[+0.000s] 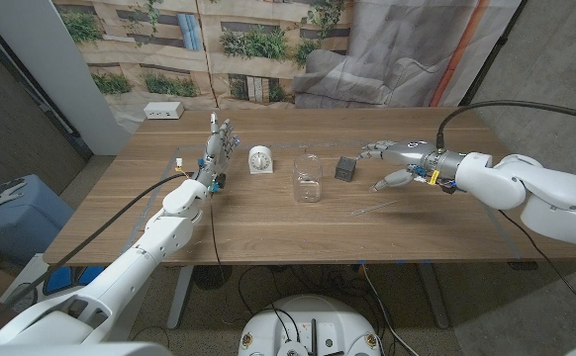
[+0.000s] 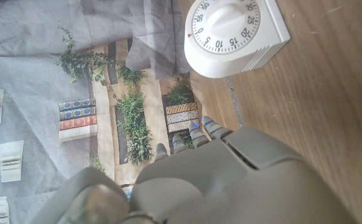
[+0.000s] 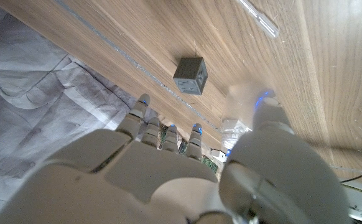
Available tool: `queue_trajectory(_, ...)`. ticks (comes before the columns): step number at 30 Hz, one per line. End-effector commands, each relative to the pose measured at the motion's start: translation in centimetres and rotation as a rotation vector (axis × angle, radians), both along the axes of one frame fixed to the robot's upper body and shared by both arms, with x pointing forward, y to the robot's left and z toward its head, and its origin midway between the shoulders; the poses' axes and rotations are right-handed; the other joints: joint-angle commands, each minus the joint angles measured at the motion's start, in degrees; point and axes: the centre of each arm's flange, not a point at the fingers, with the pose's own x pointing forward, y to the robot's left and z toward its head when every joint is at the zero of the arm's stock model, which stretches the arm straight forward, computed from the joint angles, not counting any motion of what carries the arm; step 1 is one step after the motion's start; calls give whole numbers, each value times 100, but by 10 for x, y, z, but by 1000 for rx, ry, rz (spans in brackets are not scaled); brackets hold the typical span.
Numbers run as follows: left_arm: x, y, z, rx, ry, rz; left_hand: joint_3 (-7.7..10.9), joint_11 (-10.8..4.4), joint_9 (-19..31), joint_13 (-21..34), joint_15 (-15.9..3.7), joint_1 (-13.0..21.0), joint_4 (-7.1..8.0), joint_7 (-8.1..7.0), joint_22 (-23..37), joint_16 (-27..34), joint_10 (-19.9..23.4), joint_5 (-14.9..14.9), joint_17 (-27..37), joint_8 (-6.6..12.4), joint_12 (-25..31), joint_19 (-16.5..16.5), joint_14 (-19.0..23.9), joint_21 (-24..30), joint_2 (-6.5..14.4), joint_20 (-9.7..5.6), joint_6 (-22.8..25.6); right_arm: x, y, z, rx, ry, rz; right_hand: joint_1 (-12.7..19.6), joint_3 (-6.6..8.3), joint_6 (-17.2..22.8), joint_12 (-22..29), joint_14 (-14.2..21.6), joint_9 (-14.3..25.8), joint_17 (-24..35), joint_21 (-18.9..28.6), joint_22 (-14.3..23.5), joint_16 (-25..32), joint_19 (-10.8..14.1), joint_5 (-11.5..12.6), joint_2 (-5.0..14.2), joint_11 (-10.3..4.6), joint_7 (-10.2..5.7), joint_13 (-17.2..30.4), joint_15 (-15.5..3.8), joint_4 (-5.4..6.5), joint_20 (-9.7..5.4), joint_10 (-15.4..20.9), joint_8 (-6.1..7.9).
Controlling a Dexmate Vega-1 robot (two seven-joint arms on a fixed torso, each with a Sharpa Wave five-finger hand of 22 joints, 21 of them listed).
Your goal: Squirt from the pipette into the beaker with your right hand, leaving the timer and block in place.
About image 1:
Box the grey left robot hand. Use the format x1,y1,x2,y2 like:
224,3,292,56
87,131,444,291
192,112,242,195

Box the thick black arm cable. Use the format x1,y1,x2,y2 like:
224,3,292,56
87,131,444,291
434,99,576,150
0,171,195,335

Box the grey table leg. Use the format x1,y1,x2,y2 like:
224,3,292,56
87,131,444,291
416,261,451,330

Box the printed fabric backdrop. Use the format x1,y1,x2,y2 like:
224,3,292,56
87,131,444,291
52,0,525,134

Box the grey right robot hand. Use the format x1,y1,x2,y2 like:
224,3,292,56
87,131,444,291
355,139,441,194

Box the white power strip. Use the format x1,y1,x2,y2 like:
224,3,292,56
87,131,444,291
143,101,185,121

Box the thin black left wrist cable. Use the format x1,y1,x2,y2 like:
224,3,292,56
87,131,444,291
208,191,223,271

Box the white table leg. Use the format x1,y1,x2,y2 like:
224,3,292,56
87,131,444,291
166,265,195,330

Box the blue and white case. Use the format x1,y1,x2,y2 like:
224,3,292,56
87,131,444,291
13,252,109,303

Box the clear glass beaker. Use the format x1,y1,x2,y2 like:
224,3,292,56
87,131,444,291
292,153,325,204

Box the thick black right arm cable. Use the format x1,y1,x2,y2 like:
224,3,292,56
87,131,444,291
434,99,576,150

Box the white kitchen timer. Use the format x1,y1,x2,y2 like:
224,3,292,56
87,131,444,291
247,144,274,175

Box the black backdrop stand pole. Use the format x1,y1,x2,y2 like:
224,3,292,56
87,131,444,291
458,0,529,108

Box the dark grey block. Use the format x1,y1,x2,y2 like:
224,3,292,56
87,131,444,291
334,156,357,183

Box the white robot torso base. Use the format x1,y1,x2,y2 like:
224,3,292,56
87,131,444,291
237,295,382,356

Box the black round floor object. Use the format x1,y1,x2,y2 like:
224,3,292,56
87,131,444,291
192,265,232,292

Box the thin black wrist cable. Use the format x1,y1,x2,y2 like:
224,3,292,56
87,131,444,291
497,209,576,323
208,191,223,271

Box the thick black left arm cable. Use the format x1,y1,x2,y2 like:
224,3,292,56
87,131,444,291
0,171,195,335

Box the clear plastic pipette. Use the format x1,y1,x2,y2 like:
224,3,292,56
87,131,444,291
350,200,398,218

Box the blue storage box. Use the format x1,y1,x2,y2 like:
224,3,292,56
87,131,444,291
0,173,75,266

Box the grey floor cable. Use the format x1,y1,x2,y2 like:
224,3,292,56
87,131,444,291
360,264,409,356

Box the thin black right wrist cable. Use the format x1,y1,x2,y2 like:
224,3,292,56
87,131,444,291
497,209,576,323

